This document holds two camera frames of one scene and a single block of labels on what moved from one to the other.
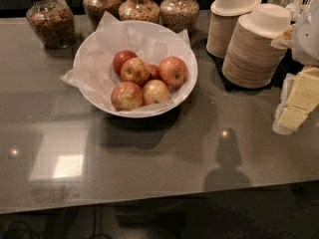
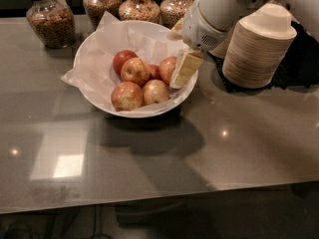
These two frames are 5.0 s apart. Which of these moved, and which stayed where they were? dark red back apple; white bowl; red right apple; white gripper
Moved: white gripper
Stayed: dark red back apple; white bowl; red right apple
